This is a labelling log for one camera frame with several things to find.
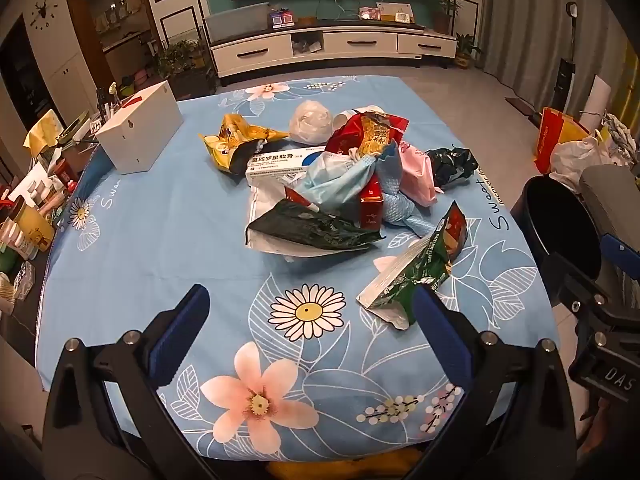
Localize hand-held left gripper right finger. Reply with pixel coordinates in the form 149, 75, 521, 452
395, 285, 581, 480

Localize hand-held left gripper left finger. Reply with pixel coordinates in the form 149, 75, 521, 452
42, 284, 211, 480

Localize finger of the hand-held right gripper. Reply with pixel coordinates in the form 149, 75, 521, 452
601, 234, 640, 281
550, 252, 608, 323

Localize black trash bin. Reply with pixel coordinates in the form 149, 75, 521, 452
511, 175, 603, 311

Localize green silver snack bag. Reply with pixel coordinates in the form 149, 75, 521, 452
356, 201, 468, 331

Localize red carton box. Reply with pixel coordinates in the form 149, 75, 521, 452
359, 180, 386, 231

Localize white mailer bag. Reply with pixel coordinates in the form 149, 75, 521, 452
247, 180, 321, 261

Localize black plastic bag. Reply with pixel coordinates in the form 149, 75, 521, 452
425, 147, 480, 191

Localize dark green snack bag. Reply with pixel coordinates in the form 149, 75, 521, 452
245, 199, 386, 253

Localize pink plastic bag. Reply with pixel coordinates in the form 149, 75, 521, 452
397, 142, 443, 208

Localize white ointment box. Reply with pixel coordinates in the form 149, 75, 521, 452
245, 146, 328, 186

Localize yellow snack bag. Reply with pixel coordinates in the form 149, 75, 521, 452
199, 114, 291, 175

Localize blue face mask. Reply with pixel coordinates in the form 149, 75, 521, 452
295, 152, 386, 208

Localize red snack bag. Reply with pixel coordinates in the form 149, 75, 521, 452
325, 110, 411, 158

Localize white blue paper cup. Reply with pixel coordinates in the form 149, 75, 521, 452
332, 104, 385, 130

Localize clear plastic bag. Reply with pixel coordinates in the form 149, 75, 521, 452
289, 100, 333, 145

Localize grey sofa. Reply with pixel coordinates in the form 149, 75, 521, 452
580, 164, 640, 311

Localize white plastic bag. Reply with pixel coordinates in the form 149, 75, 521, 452
550, 132, 608, 192

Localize crumpled grey white cloth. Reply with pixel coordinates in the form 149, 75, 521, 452
599, 112, 639, 167

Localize red shopping bag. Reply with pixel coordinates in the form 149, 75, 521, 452
534, 107, 591, 176

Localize white paper roll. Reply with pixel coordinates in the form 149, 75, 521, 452
584, 75, 614, 117

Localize yellow garment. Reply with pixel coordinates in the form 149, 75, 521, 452
267, 450, 422, 480

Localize yellow patterned curtain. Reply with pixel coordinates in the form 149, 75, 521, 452
609, 50, 640, 128

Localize black floor cleaner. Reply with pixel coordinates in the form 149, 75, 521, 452
554, 2, 582, 112

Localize yellow jar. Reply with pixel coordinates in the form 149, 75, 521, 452
2, 200, 55, 259

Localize red can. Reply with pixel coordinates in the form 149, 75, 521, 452
52, 160, 79, 189

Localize white storage box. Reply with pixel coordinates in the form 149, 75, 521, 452
95, 80, 182, 175

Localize yellow cloth bag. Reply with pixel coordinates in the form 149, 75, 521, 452
24, 109, 64, 154

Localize grey curtain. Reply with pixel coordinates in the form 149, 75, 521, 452
479, 0, 632, 111

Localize small potted plant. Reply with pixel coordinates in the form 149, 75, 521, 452
452, 34, 484, 70

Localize cluster of potted plants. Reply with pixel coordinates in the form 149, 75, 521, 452
154, 39, 217, 97

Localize tall potted plant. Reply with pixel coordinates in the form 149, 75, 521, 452
429, 0, 462, 36

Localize glass fish tank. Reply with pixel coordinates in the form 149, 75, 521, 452
204, 2, 272, 43

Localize white tv cabinet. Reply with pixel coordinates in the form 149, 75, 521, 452
209, 25, 458, 78

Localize yellow white desk calendar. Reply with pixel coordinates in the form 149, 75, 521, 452
377, 2, 416, 23

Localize wooden shelf alcove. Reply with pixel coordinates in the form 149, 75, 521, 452
64, 0, 162, 92

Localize black wall clock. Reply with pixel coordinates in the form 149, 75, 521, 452
27, 0, 62, 29

